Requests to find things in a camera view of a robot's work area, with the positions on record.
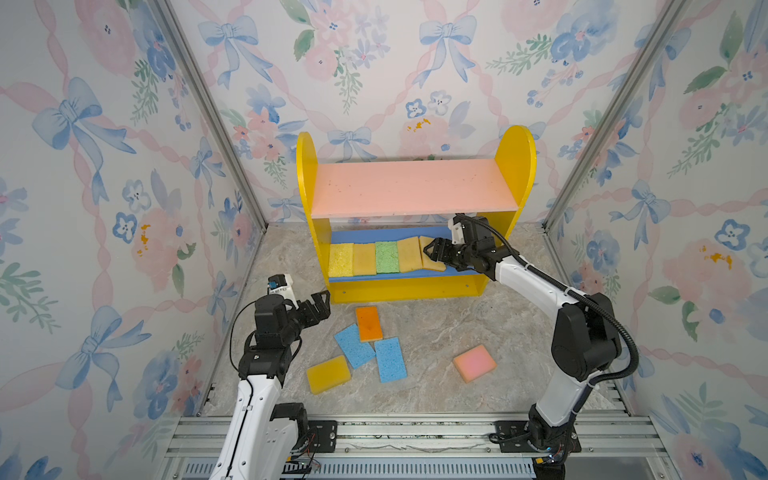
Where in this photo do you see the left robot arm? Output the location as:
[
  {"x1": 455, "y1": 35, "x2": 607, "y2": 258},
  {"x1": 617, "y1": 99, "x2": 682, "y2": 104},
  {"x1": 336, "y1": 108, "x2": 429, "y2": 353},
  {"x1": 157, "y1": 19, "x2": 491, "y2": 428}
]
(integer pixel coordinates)
[{"x1": 210, "y1": 290, "x2": 331, "y2": 479}]

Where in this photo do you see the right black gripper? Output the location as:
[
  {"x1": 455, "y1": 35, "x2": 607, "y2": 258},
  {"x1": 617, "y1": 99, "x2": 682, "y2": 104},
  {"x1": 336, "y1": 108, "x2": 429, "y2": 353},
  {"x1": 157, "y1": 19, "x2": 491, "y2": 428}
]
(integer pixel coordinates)
[{"x1": 422, "y1": 239, "x2": 475, "y2": 270}]

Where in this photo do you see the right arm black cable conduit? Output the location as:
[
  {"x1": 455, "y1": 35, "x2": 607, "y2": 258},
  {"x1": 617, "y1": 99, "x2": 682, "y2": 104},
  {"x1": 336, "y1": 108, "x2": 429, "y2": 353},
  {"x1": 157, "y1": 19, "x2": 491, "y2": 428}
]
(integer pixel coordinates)
[{"x1": 458, "y1": 214, "x2": 640, "y2": 385}]

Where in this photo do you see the small yellow sponge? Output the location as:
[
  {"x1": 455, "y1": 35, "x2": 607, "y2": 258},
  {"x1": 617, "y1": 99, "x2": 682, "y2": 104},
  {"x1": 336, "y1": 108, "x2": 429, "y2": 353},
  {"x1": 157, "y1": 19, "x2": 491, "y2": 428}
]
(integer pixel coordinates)
[{"x1": 418, "y1": 236, "x2": 446, "y2": 272}]

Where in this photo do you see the aluminium mounting rail frame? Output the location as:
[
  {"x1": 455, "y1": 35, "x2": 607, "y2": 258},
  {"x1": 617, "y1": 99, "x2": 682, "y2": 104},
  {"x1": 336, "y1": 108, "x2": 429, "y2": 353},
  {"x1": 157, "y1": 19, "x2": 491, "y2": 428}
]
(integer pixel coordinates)
[{"x1": 155, "y1": 410, "x2": 681, "y2": 479}]

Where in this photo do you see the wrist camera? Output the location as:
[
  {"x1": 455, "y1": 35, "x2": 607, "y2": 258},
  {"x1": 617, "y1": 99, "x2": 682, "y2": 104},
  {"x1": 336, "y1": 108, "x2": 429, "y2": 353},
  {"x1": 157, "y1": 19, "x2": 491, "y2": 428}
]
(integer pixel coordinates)
[
  {"x1": 449, "y1": 214, "x2": 481, "y2": 245},
  {"x1": 267, "y1": 274, "x2": 298, "y2": 307}
]

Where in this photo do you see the yellow pink blue toy shelf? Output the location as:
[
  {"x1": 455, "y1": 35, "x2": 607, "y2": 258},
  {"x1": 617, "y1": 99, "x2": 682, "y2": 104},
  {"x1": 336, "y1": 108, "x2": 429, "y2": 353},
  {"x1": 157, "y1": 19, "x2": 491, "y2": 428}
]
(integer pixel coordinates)
[{"x1": 296, "y1": 126, "x2": 537, "y2": 304}]

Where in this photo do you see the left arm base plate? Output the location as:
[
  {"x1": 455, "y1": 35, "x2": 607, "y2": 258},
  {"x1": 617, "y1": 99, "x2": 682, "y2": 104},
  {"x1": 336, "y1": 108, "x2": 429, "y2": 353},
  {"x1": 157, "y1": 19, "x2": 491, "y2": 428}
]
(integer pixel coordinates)
[{"x1": 291, "y1": 420, "x2": 339, "y2": 456}]

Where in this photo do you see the pale yellow sponge underneath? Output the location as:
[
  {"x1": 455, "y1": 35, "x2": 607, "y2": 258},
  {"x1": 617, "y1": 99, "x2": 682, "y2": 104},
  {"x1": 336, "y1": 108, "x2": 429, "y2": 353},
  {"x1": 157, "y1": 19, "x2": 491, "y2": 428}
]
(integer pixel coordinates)
[{"x1": 397, "y1": 236, "x2": 423, "y2": 273}]

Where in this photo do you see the bright yellow cellulose sponge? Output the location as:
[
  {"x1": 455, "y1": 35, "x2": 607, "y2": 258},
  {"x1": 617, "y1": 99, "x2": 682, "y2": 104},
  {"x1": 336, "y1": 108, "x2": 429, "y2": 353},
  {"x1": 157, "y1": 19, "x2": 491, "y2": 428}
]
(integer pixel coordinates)
[{"x1": 328, "y1": 243, "x2": 354, "y2": 278}]

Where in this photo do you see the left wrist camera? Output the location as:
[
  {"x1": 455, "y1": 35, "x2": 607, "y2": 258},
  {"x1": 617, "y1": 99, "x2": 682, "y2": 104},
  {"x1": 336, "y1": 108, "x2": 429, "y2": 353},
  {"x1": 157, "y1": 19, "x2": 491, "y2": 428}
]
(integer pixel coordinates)
[{"x1": 267, "y1": 274, "x2": 298, "y2": 307}]

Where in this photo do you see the thick yellow sponge front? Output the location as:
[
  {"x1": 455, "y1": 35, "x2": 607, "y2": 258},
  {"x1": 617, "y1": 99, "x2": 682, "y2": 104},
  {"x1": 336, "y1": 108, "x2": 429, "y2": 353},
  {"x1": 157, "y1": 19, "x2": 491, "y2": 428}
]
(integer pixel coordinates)
[{"x1": 306, "y1": 355, "x2": 351, "y2": 395}]

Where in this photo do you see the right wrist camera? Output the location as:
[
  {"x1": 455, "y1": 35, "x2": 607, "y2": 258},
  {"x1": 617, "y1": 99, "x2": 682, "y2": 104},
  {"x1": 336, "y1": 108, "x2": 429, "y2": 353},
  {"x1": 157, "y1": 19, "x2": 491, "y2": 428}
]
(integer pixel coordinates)
[{"x1": 449, "y1": 214, "x2": 481, "y2": 245}]

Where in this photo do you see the yellow sponge with green back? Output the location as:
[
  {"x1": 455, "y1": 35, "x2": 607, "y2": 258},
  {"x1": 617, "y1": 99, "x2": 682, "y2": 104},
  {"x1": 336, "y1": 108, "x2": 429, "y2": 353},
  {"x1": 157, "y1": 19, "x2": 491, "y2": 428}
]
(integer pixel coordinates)
[{"x1": 352, "y1": 243, "x2": 377, "y2": 276}]

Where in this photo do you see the left corner aluminium post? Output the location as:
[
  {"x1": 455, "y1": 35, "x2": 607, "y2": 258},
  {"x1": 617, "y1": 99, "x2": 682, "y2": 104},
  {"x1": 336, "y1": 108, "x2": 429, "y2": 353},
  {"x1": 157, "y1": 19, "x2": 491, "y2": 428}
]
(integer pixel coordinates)
[{"x1": 148, "y1": 0, "x2": 268, "y2": 234}]

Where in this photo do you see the blue sponge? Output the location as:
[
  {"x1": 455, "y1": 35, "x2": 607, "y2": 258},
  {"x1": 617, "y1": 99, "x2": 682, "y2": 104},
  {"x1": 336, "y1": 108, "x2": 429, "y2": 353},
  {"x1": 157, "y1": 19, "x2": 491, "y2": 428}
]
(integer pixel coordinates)
[
  {"x1": 334, "y1": 325, "x2": 376, "y2": 369},
  {"x1": 374, "y1": 337, "x2": 407, "y2": 383}
]

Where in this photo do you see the pink orange sponge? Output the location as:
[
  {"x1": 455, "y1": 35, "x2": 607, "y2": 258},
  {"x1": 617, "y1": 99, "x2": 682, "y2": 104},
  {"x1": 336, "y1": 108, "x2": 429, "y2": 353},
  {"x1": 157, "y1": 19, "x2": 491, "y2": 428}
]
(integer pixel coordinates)
[{"x1": 453, "y1": 345, "x2": 497, "y2": 383}]

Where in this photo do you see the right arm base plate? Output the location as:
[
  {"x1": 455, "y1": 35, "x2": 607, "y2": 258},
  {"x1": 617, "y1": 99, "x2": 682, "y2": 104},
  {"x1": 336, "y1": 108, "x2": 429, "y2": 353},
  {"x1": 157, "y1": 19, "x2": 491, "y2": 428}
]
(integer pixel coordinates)
[{"x1": 488, "y1": 420, "x2": 582, "y2": 456}]

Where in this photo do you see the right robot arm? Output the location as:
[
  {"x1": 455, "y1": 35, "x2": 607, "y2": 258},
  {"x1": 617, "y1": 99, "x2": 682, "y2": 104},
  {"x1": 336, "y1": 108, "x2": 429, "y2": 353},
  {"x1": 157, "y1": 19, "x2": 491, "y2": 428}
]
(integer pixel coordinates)
[{"x1": 422, "y1": 234, "x2": 622, "y2": 457}]

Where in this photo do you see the right corner aluminium post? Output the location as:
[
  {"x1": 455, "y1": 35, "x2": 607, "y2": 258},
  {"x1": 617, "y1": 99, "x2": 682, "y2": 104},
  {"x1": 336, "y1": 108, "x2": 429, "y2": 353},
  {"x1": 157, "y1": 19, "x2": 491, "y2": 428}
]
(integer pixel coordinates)
[{"x1": 542, "y1": 0, "x2": 689, "y2": 233}]

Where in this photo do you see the corner aluminium post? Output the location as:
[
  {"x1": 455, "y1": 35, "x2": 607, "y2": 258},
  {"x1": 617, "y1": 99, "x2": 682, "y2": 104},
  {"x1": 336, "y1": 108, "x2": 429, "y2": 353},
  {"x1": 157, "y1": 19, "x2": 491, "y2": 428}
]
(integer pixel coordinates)
[
  {"x1": 148, "y1": 0, "x2": 268, "y2": 234},
  {"x1": 542, "y1": 0, "x2": 689, "y2": 233}
]

